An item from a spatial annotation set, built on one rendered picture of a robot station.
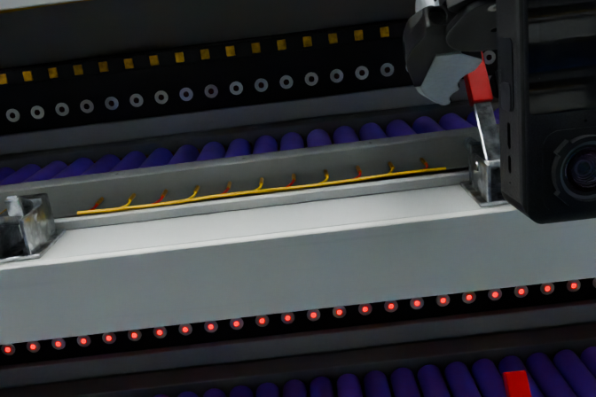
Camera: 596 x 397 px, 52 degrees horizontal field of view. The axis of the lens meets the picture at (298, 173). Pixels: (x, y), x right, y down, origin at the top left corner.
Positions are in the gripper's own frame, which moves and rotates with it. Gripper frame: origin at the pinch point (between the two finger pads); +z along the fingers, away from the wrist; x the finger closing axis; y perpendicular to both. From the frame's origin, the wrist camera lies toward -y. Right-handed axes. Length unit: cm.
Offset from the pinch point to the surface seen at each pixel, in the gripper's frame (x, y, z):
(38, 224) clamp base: 25.7, -5.2, -2.1
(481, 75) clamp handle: -0.2, 0.4, -2.2
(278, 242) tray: 12.2, -7.9, -3.3
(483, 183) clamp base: 1.0, -6.0, -2.9
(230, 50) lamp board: 15.4, 9.5, 9.0
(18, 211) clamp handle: 26.4, -4.5, -2.9
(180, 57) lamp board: 19.4, 9.4, 9.1
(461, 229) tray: 2.6, -8.4, -3.1
